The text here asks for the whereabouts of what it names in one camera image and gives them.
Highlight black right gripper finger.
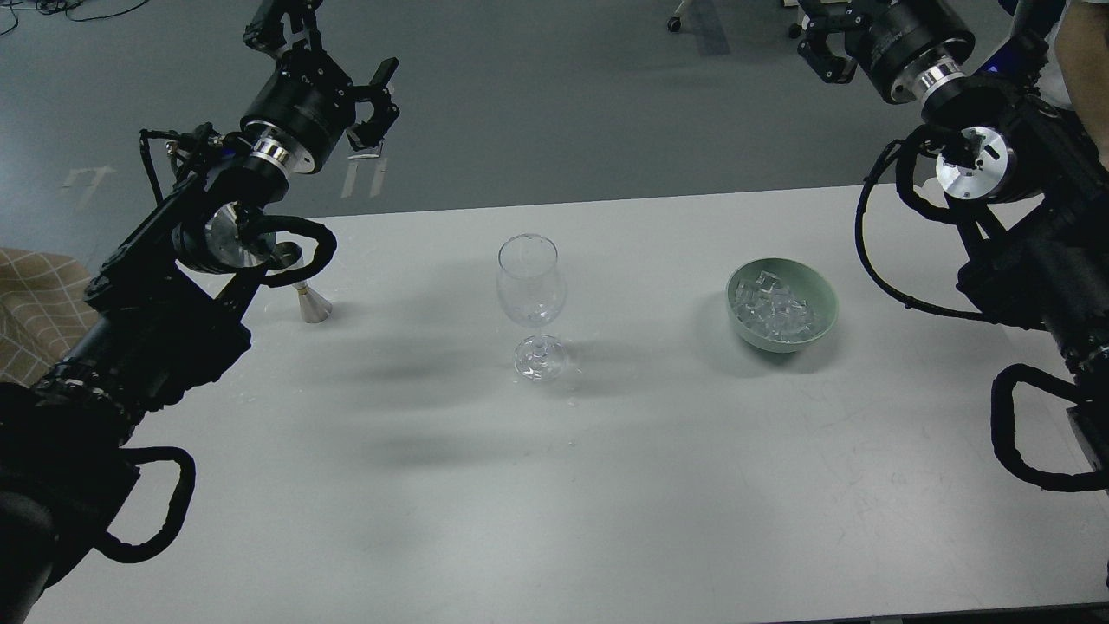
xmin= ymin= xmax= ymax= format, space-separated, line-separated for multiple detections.
xmin=797 ymin=1 xmax=859 ymax=84

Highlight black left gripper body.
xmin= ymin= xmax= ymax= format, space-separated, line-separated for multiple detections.
xmin=240 ymin=50 xmax=372 ymax=174

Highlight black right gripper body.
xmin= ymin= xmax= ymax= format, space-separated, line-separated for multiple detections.
xmin=845 ymin=1 xmax=976 ymax=104

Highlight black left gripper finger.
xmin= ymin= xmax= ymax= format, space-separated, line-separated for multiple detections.
xmin=346 ymin=58 xmax=400 ymax=157
xmin=243 ymin=1 xmax=322 ymax=60

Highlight silver metal jigger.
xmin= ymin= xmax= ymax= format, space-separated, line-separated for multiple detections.
xmin=273 ymin=242 xmax=333 ymax=324

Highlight clear ice cubes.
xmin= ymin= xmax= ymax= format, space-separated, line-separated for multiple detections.
xmin=732 ymin=272 xmax=821 ymax=342

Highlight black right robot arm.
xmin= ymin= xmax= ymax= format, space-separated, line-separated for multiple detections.
xmin=791 ymin=1 xmax=1108 ymax=492

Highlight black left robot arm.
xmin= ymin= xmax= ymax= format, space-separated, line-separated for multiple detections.
xmin=3 ymin=1 xmax=400 ymax=623

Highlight clear wine glass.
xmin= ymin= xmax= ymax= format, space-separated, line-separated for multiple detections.
xmin=496 ymin=233 xmax=569 ymax=382

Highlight rolling chair base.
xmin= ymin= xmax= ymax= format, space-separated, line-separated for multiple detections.
xmin=665 ymin=1 xmax=801 ymax=42

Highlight person in white shirt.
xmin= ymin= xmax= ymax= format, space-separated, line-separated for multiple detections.
xmin=1009 ymin=0 xmax=1109 ymax=170

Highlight green ceramic bowl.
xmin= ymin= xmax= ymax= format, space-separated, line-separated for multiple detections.
xmin=723 ymin=257 xmax=840 ymax=354

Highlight beige checkered chair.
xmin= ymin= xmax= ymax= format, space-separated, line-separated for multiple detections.
xmin=1 ymin=248 xmax=98 ymax=387

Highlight black floor cables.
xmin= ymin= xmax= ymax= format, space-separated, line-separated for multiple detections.
xmin=0 ymin=0 xmax=152 ymax=37

